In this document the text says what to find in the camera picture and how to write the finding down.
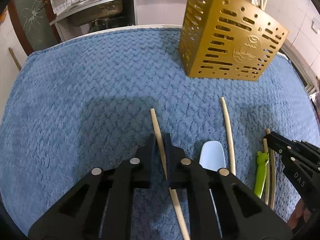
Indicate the green frog handle utensil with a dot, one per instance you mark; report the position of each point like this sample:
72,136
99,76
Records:
262,162

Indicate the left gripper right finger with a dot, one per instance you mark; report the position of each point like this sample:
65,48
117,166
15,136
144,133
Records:
220,205

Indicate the white wall socket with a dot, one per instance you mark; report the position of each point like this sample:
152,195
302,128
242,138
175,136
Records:
315,25

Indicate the blue textured towel mat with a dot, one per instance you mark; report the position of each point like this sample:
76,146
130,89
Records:
86,103

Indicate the light blue plastic spoon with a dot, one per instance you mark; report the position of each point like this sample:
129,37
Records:
212,156

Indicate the yellow perforated utensil holder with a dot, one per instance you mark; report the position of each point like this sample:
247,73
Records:
228,39

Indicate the steel sink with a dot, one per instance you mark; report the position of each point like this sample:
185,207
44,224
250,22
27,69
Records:
100,12

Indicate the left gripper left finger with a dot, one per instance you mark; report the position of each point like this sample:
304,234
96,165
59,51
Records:
99,205

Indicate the person's right hand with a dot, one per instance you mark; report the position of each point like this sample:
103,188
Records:
301,211

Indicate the dark framed glass door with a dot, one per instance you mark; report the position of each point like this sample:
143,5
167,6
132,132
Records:
31,22

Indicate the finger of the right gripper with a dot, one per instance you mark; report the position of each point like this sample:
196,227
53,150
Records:
280,144

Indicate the wooden stick against wall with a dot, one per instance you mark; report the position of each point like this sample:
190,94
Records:
18,65

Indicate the kitchen counter with cabinets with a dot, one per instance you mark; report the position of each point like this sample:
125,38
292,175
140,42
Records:
297,16

